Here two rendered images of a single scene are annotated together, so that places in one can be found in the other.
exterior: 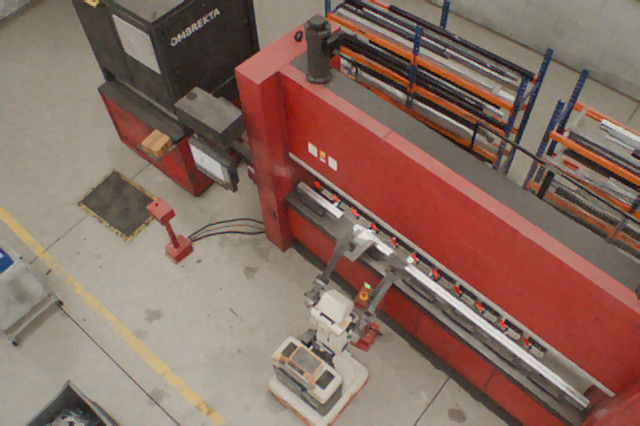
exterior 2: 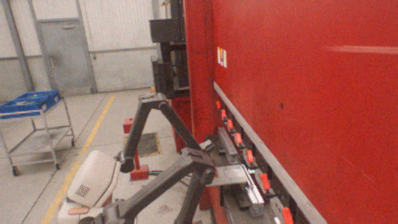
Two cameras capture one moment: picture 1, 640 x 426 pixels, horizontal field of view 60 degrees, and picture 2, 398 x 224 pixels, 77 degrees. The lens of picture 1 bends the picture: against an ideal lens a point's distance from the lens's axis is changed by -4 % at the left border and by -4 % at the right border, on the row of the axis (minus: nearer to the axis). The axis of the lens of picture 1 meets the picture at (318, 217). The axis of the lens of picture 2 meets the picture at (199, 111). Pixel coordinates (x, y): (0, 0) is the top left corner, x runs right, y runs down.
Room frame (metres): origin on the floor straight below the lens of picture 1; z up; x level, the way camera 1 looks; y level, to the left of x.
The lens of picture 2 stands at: (1.34, -1.03, 1.90)
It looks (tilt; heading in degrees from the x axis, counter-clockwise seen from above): 20 degrees down; 38
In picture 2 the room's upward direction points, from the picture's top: 4 degrees counter-clockwise
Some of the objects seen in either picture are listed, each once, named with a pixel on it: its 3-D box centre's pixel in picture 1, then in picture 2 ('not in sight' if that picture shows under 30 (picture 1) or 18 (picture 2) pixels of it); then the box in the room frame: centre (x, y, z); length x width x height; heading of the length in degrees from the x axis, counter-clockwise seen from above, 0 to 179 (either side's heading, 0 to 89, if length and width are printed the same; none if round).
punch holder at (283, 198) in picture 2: (426, 259); (288, 197); (2.13, -0.80, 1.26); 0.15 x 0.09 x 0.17; 44
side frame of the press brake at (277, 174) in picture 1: (298, 149); (234, 101); (3.37, 0.15, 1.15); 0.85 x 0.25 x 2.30; 134
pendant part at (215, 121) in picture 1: (216, 145); (165, 64); (3.14, 0.80, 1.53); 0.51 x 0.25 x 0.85; 49
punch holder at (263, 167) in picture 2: (405, 243); (269, 169); (2.28, -0.66, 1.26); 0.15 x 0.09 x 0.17; 44
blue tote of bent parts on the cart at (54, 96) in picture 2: not in sight; (40, 99); (2.76, 3.27, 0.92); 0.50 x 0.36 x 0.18; 138
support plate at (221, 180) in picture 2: (355, 245); (221, 175); (2.45, -0.29, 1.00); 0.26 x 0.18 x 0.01; 134
